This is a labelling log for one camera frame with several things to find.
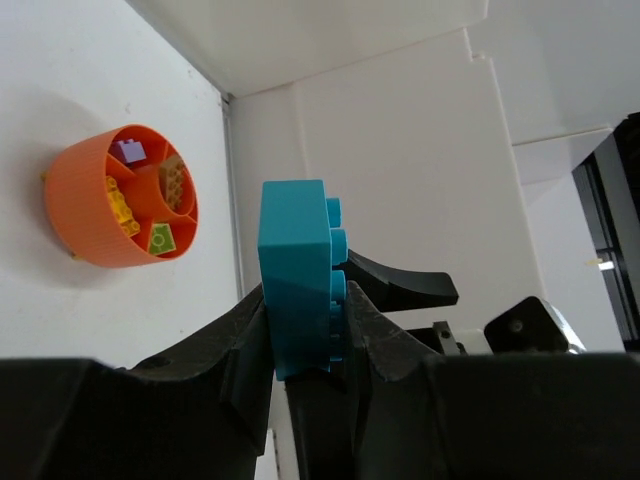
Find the light purple lego brick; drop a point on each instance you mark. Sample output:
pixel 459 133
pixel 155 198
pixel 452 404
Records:
pixel 128 151

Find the brown lego brick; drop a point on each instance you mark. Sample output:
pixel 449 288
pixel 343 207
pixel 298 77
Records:
pixel 173 183

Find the teal long lego brick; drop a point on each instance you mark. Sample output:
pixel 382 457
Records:
pixel 300 245

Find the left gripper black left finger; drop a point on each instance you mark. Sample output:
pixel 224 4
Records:
pixel 197 410

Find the yellow orange long lego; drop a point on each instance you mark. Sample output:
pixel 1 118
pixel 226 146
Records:
pixel 120 208

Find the aluminium rail right side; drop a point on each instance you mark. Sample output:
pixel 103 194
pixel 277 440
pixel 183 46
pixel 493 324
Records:
pixel 226 116

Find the orange round divided container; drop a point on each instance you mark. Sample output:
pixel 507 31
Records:
pixel 78 209

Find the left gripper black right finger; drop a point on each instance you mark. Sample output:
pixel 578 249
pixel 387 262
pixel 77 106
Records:
pixel 509 416

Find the lime green lego brick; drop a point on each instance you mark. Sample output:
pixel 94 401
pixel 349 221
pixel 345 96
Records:
pixel 161 239

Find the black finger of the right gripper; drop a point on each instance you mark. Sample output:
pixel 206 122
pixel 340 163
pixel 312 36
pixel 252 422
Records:
pixel 395 290

